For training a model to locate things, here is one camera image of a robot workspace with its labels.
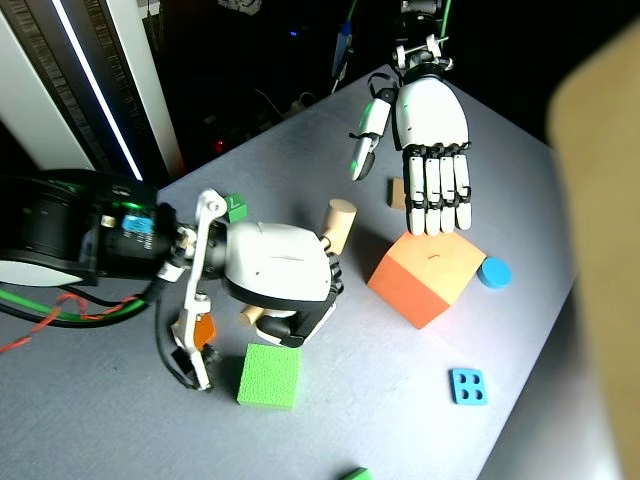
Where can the blue round disc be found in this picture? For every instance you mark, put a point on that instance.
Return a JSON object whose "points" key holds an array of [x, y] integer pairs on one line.
{"points": [[494, 274]]}

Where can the green foam cube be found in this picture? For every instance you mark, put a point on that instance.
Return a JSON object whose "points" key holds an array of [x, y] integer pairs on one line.
{"points": [[270, 377]]}

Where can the blurred tan object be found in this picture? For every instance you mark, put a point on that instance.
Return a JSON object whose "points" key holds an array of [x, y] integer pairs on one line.
{"points": [[605, 225]]}

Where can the orange hexagon block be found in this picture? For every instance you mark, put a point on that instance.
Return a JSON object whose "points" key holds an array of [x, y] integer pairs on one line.
{"points": [[205, 332]]}

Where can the blue four-hole square tile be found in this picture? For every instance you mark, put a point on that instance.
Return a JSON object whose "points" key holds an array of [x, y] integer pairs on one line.
{"points": [[468, 397]]}

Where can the white panel with light strip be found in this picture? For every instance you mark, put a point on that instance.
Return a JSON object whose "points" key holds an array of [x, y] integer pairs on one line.
{"points": [[140, 75]]}

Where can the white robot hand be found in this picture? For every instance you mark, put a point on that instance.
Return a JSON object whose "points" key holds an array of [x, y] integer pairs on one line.
{"points": [[275, 260], [430, 115]]}

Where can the large orange block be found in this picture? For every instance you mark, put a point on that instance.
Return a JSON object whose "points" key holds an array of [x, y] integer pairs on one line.
{"points": [[415, 290]]}

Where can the small plain wooden block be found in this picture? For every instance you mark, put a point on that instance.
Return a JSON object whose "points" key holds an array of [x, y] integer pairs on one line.
{"points": [[396, 195]]}

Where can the wooden mallet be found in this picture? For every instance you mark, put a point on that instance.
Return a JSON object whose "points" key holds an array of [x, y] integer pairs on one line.
{"points": [[340, 222]]}

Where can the blue hanging connector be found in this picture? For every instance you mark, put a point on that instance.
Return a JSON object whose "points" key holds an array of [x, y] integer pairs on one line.
{"points": [[342, 37]]}

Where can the small green cube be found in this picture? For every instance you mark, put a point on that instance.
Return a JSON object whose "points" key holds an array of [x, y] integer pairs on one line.
{"points": [[237, 210]]}

